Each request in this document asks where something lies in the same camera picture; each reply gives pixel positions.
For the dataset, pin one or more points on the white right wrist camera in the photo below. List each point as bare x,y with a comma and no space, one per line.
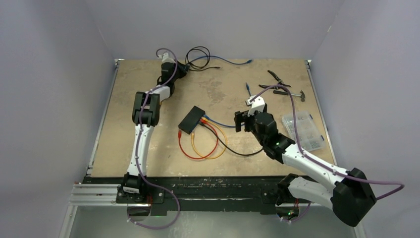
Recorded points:
256,104

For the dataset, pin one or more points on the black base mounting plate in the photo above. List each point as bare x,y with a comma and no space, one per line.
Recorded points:
203,194

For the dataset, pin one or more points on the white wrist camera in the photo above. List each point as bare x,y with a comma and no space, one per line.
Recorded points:
166,58
256,104

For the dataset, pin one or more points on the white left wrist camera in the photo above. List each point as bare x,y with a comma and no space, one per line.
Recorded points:
166,58

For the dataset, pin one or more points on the clear plastic screw box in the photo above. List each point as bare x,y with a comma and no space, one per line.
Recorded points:
309,136

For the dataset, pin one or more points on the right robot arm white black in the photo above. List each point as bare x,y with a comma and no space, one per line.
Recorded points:
343,191

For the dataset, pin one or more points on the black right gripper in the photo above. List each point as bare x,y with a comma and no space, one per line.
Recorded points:
242,116

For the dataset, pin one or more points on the aluminium front frame rails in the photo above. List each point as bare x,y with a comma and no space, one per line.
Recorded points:
93,213

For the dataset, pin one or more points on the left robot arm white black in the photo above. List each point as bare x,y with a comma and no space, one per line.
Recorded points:
145,116

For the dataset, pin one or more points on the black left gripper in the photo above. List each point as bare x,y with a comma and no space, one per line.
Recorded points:
183,69

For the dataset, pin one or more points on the black network switch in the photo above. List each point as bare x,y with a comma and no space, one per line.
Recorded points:
191,120

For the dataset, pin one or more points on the aluminium table edge rail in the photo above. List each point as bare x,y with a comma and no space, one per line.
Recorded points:
308,67

